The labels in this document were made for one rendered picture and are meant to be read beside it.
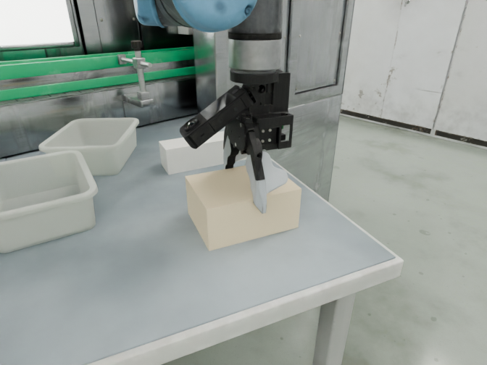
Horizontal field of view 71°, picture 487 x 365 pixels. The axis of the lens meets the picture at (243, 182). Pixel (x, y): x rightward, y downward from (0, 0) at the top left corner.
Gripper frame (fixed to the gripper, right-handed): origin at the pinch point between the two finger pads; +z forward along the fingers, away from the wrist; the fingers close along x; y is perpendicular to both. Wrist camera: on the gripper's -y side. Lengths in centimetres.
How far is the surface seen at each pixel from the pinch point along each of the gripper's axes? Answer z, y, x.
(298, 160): 28, 55, 65
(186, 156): 1.7, -3.1, 23.7
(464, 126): 61, 275, 140
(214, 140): -0.8, 3.9, 24.7
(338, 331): 22.3, 12.2, -15.4
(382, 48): 3, 246, 223
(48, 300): 5.5, -29.8, -7.3
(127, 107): -2, -11, 59
